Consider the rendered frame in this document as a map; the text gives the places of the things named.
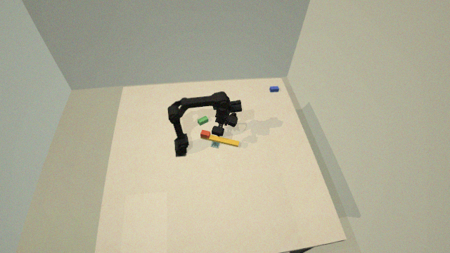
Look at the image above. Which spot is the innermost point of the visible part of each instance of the green rectangular block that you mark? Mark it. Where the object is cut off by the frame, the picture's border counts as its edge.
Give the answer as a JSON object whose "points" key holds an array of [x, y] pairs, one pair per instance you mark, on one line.
{"points": [[202, 120]]}

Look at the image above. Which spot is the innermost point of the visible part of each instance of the yellow bar with red block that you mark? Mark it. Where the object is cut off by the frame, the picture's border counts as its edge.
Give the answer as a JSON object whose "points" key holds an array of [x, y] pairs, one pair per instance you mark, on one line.
{"points": [[206, 135]]}

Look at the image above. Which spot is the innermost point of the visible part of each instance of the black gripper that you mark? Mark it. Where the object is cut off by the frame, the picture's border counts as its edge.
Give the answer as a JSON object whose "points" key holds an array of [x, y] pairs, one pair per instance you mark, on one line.
{"points": [[219, 130]]}

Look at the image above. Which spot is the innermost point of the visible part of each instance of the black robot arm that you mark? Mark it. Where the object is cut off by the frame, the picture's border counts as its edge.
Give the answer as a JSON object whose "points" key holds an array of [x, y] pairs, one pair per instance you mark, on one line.
{"points": [[220, 102]]}

